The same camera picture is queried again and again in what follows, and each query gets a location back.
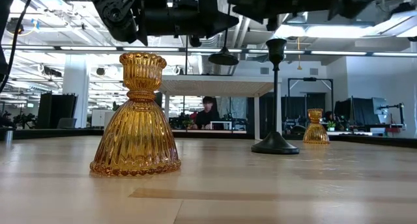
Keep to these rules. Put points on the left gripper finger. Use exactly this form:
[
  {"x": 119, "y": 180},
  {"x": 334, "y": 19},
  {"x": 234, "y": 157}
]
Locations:
[{"x": 218, "y": 23}]

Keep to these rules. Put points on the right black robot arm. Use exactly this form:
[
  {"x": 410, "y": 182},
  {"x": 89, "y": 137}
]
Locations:
[{"x": 352, "y": 1}]

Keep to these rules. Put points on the medium black candlestick holder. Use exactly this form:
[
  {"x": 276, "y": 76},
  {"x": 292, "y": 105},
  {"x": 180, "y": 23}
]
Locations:
[{"x": 223, "y": 58}]

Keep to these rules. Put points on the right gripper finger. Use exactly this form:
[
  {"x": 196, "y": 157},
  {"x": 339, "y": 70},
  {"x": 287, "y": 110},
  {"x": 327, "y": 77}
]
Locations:
[{"x": 247, "y": 4}]

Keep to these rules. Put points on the white square pillar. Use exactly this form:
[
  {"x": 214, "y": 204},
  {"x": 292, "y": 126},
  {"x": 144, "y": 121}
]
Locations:
[{"x": 76, "y": 87}]

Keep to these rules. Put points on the small green desk plant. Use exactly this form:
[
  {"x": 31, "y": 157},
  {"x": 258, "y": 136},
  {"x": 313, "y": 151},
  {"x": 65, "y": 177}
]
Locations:
[{"x": 331, "y": 124}]

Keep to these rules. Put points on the silver metal cylinder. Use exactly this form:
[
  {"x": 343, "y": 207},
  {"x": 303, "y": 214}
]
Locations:
[{"x": 8, "y": 137}]

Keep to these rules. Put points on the gray office chair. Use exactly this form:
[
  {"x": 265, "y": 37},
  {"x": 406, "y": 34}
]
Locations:
[{"x": 66, "y": 123}]

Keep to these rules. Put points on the tall black candlestick holder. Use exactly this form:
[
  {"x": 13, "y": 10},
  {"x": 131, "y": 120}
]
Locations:
[{"x": 186, "y": 54}]

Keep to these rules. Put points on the black cabinet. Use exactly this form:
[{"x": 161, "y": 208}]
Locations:
[{"x": 52, "y": 110}]

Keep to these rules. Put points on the amber glass candle holder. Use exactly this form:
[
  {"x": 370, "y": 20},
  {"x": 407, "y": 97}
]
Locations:
[
  {"x": 315, "y": 133},
  {"x": 137, "y": 136}
]

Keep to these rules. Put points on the short black candlestick holder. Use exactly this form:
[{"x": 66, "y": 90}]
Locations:
[{"x": 275, "y": 146}]

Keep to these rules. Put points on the black partition screen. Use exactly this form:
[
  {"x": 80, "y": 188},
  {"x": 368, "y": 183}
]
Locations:
[{"x": 358, "y": 111}]

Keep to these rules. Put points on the person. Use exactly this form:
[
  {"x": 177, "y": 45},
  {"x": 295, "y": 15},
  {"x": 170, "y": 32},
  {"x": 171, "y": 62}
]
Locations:
[{"x": 207, "y": 116}]

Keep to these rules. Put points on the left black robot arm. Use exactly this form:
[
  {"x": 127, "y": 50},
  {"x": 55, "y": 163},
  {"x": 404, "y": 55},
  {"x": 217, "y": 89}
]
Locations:
[{"x": 114, "y": 14}]

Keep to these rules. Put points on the black metal frame rig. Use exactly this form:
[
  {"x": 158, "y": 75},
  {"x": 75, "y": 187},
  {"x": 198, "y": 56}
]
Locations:
[{"x": 309, "y": 79}]

